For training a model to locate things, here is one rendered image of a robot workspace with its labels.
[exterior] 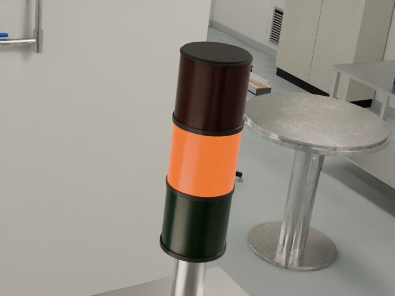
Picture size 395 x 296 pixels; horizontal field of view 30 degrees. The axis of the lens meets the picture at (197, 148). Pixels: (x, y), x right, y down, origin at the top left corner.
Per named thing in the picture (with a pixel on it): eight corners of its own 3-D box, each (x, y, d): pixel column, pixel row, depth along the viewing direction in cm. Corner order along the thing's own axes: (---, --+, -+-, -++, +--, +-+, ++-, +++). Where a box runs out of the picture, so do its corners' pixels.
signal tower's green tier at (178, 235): (181, 264, 53) (188, 204, 51) (149, 231, 56) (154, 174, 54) (237, 251, 55) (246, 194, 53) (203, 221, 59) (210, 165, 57)
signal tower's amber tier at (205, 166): (188, 202, 51) (196, 138, 49) (155, 172, 54) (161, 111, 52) (246, 192, 53) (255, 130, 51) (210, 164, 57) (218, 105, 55)
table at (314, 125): (277, 300, 433) (304, 157, 396) (196, 225, 505) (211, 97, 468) (392, 268, 481) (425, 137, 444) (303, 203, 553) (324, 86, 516)
